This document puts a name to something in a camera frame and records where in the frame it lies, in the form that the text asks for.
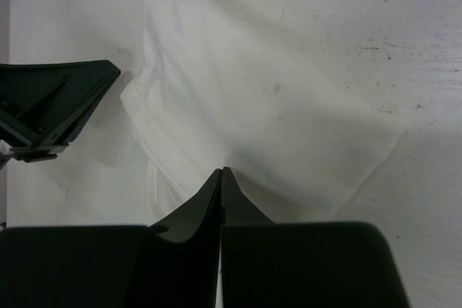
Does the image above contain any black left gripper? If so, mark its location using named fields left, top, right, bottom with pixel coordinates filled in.
left=1, top=60, right=121, bottom=162

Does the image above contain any white tank top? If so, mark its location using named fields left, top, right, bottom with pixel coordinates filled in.
left=121, top=0, right=404, bottom=221

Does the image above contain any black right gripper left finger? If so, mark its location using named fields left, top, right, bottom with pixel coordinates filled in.
left=1, top=170, right=221, bottom=307

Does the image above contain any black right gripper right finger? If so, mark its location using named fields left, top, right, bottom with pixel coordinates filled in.
left=220, top=168, right=409, bottom=307

